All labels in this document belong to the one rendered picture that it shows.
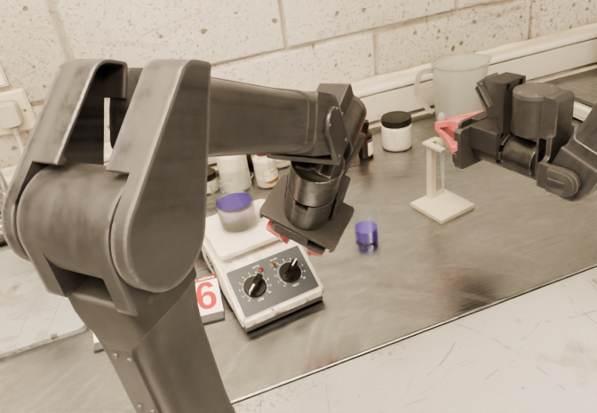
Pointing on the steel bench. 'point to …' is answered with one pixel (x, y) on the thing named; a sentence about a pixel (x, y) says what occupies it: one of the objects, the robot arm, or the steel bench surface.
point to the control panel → (282, 291)
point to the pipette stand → (444, 210)
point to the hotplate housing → (250, 263)
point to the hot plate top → (222, 245)
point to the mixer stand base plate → (30, 309)
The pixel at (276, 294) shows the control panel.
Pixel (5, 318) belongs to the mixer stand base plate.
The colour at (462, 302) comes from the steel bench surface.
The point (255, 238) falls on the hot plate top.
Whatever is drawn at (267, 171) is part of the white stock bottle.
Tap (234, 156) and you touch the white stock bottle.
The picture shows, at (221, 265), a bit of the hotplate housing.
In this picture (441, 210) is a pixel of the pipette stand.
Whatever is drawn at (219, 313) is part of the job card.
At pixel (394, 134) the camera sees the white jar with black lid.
